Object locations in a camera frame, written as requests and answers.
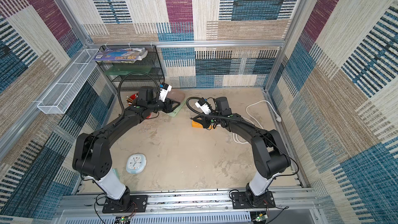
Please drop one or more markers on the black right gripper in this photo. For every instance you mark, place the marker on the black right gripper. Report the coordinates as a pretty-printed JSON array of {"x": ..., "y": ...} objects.
[{"x": 201, "y": 119}]

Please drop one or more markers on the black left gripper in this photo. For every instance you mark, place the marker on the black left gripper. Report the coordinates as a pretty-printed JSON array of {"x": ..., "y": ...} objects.
[{"x": 169, "y": 105}]

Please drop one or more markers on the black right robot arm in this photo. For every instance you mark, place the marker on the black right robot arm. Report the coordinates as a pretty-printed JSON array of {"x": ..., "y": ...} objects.
[{"x": 270, "y": 155}]

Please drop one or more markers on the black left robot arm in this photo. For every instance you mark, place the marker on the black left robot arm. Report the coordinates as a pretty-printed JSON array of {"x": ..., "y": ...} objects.
[{"x": 92, "y": 157}]

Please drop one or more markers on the green electronic kitchen scale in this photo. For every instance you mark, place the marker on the green electronic kitchen scale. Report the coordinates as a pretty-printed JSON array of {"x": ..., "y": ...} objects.
[{"x": 174, "y": 113}]

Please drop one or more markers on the orange power strip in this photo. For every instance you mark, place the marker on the orange power strip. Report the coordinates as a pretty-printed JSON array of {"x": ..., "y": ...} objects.
[{"x": 196, "y": 125}]

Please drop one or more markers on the pink bowl with panda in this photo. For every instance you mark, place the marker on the pink bowl with panda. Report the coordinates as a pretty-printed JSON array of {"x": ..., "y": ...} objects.
[{"x": 176, "y": 95}]

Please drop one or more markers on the red pen holder cup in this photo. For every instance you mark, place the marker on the red pen holder cup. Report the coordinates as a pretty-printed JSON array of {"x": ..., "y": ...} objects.
[{"x": 141, "y": 105}]

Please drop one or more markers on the pens and pencils bundle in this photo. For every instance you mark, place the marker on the pens and pencils bundle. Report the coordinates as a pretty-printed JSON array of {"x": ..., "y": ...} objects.
[{"x": 132, "y": 99}]

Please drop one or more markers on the colourful magazine on shelf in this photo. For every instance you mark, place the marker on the colourful magazine on shelf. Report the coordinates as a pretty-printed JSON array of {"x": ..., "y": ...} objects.
[{"x": 121, "y": 55}]

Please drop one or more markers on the green folder in shelf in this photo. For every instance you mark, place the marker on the green folder in shelf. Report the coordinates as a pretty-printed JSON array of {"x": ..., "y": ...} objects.
[{"x": 126, "y": 69}]

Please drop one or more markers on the round light blue clock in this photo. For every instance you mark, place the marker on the round light blue clock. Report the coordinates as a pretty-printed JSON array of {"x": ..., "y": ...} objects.
[{"x": 136, "y": 163}]

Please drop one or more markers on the small green square clock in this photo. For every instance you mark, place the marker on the small green square clock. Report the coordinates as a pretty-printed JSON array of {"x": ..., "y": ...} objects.
[{"x": 116, "y": 173}]

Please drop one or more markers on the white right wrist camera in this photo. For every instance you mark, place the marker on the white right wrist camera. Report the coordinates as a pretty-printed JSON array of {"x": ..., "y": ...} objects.
[{"x": 204, "y": 106}]

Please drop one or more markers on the black wire mesh shelf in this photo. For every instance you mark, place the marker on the black wire mesh shelf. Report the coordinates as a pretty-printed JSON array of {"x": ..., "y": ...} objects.
[{"x": 133, "y": 81}]

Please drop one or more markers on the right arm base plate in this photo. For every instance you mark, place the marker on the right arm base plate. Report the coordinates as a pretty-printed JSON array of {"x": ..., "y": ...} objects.
[{"x": 245, "y": 200}]

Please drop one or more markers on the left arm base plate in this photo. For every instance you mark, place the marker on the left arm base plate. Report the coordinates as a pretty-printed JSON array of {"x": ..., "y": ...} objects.
[{"x": 133, "y": 203}]

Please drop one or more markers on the white wire mesh basket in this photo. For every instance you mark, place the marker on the white wire mesh basket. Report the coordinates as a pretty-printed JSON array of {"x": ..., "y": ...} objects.
[{"x": 61, "y": 95}]

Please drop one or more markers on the aluminium front rail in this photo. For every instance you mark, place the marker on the aluminium front rail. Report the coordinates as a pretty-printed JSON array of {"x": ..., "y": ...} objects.
[{"x": 293, "y": 205}]

